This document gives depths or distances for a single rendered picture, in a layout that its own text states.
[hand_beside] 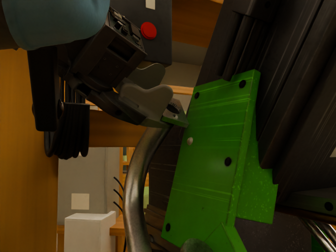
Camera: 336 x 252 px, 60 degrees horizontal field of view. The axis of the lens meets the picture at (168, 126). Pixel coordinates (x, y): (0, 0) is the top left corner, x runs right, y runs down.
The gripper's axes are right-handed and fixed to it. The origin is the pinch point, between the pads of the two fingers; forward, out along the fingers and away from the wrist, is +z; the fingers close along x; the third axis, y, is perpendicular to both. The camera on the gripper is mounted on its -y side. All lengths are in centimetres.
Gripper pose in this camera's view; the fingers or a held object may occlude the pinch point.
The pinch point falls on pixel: (159, 117)
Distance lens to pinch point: 40.1
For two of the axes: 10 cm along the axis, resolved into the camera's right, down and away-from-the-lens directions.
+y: 6.6, -6.5, -3.8
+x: -1.8, -6.3, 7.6
